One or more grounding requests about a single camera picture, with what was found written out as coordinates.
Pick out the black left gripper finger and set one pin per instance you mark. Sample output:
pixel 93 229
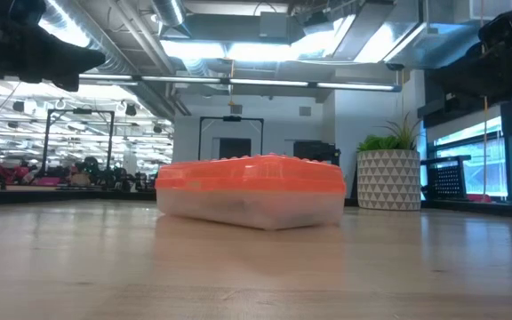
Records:
pixel 60 60

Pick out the orange pencil box lid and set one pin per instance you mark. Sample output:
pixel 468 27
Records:
pixel 251 173

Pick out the clear plastic pencil box base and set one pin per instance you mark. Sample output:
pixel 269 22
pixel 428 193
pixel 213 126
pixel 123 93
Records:
pixel 251 211

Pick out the black perforated basket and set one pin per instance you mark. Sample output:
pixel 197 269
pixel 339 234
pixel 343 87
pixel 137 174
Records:
pixel 446 180

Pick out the green plant in patterned pot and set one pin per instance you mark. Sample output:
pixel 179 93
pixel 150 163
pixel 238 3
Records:
pixel 388 178

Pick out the long ceiling light bar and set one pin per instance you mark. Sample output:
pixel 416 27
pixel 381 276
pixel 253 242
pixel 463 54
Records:
pixel 265 82

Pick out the black machine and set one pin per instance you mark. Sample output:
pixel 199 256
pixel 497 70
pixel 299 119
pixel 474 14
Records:
pixel 316 152

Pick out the grey ceiling box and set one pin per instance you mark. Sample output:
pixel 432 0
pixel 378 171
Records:
pixel 274 25

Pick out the silver round air duct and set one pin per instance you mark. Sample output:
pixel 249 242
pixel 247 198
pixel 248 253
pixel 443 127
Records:
pixel 105 40

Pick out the black gantry frame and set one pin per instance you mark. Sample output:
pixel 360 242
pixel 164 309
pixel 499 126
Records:
pixel 47 142
pixel 231 118

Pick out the silver rectangular air duct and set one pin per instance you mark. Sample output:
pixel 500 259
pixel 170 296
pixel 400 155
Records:
pixel 371 35

